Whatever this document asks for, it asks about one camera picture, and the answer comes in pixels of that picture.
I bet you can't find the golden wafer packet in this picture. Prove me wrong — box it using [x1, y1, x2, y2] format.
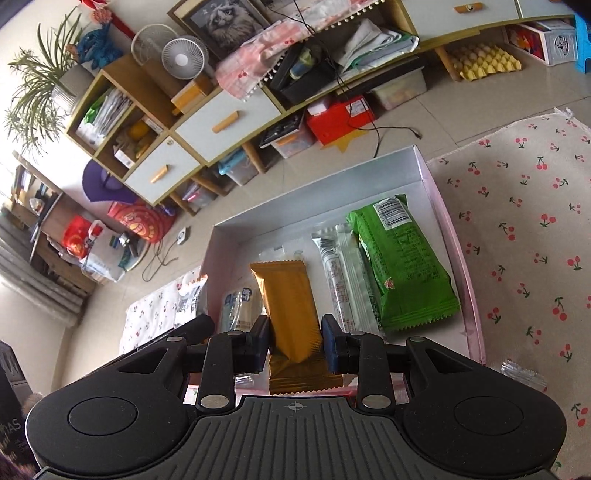
[249, 260, 345, 395]

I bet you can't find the white patterned box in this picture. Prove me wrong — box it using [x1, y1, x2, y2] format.
[540, 21, 580, 63]

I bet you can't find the floor cable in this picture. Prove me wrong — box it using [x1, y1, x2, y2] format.
[141, 224, 192, 282]

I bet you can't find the blue plastic stool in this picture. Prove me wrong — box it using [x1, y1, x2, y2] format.
[573, 14, 591, 77]

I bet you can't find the long silver snack packet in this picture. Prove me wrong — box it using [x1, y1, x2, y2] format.
[311, 231, 361, 334]

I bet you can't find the dark box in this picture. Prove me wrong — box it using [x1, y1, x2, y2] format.
[0, 340, 44, 480]

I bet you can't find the framed cat picture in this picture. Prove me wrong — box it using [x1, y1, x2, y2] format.
[168, 0, 273, 61]

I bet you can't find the wooden shelf cabinet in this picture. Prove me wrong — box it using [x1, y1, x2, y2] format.
[67, 55, 287, 217]

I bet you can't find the pile of papers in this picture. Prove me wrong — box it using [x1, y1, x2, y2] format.
[332, 18, 420, 75]

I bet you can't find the large clear storage bin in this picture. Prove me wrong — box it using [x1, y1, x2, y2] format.
[369, 69, 428, 110]

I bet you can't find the white shopping bag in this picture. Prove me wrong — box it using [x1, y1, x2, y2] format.
[78, 220, 127, 283]

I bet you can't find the green potted plant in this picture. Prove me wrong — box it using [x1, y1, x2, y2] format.
[7, 9, 93, 148]

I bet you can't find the pink cherry print cloth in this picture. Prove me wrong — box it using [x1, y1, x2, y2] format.
[216, 0, 393, 100]

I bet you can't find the grey curtain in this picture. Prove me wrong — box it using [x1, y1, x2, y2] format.
[0, 217, 90, 329]

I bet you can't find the red toy box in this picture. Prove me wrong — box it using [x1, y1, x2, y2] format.
[505, 23, 546, 51]

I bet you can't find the red printed bag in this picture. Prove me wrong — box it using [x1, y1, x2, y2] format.
[107, 200, 176, 243]

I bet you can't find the red cardboard box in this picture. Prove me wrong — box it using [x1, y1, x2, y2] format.
[305, 95, 377, 146]

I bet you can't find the silver white snack packet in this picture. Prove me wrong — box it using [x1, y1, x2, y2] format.
[336, 223, 386, 334]

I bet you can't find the pink cardboard box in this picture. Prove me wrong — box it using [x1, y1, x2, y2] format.
[185, 144, 488, 407]

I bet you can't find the blue plush toy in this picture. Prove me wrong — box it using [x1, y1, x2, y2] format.
[76, 23, 125, 70]

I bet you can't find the small silver packet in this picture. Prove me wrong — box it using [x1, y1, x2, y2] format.
[500, 359, 548, 388]

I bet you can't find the red gift bag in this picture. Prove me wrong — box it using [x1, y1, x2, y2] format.
[62, 216, 95, 259]

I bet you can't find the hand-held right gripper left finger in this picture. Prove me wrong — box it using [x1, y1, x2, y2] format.
[108, 315, 271, 414]

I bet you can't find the purple hat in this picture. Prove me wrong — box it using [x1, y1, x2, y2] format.
[83, 161, 139, 204]

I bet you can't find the orange white snack packet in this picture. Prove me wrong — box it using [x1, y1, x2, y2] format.
[177, 273, 209, 326]

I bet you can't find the cherry print tablecloth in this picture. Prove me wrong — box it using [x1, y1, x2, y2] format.
[119, 108, 591, 480]

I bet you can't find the black cable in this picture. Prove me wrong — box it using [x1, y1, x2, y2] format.
[272, 0, 421, 158]

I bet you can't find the black case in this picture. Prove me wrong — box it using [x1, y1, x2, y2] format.
[270, 41, 342, 104]

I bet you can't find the yellow box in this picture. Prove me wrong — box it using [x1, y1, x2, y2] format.
[171, 76, 215, 116]

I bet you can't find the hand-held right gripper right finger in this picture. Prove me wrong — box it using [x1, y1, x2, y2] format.
[321, 314, 485, 411]

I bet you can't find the clear bin blue lid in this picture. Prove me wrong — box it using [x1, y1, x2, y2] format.
[218, 150, 259, 186]

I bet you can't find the wooden bookshelf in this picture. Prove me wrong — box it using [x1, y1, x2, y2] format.
[9, 161, 93, 296]

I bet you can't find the low wooden tv stand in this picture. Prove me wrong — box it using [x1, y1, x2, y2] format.
[259, 0, 578, 116]

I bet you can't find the white fan guard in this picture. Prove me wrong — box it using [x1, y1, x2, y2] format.
[131, 24, 178, 70]

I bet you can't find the green snack packet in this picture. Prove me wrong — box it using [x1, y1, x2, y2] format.
[346, 194, 461, 332]

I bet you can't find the yellow egg tray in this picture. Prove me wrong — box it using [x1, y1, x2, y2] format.
[450, 42, 522, 83]

